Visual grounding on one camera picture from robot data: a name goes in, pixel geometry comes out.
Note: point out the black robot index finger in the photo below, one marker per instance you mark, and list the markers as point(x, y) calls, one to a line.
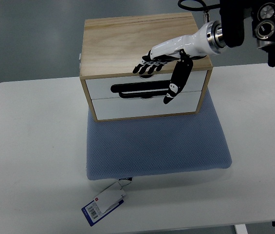
point(159, 65)

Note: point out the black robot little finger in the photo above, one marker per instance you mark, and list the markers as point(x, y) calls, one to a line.
point(144, 59)

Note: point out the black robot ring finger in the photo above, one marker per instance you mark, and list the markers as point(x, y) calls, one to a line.
point(144, 67)

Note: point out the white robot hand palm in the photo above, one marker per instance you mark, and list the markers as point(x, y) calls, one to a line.
point(206, 41)

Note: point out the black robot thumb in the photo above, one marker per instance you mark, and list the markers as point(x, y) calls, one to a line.
point(179, 76)

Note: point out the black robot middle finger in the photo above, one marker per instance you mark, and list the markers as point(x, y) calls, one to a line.
point(151, 69)

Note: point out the white drawer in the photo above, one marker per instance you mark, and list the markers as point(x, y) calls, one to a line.
point(101, 87)

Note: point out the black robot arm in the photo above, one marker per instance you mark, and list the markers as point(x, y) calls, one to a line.
point(223, 27)

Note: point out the wooden drawer cabinet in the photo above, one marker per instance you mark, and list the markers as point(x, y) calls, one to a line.
point(112, 47)

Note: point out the blue mesh cushion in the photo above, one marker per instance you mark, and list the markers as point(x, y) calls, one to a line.
point(156, 146)

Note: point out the white blue paper tag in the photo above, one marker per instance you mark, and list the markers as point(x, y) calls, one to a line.
point(104, 203)

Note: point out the white table leg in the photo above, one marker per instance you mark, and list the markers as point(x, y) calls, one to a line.
point(241, 229)

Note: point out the black metal drawer handle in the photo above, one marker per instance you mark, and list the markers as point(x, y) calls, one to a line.
point(146, 89)

